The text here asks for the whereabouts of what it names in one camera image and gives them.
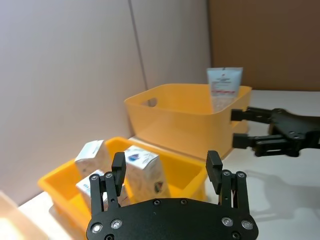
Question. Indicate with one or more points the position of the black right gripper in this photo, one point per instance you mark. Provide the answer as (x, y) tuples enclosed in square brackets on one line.
[(300, 130)]

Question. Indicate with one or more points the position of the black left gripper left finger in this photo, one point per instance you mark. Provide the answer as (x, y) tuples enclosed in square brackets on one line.
[(103, 195)]

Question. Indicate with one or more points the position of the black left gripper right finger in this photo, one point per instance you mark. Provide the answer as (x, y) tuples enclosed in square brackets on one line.
[(233, 192)]

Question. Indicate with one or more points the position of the white printed carton box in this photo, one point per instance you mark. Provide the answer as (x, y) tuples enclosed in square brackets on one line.
[(92, 157), (147, 172), (85, 190)]

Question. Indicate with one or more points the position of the small yellow plastic bin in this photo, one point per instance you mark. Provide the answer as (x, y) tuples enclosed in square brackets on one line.
[(185, 172)]

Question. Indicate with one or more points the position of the white squeeze tube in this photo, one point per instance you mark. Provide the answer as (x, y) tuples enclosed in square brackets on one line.
[(224, 85)]

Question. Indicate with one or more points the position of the large yellow plastic tub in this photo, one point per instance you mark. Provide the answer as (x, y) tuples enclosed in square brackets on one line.
[(180, 127)]

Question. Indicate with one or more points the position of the tan cardboard box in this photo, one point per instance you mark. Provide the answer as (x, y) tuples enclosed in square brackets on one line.
[(17, 220)]

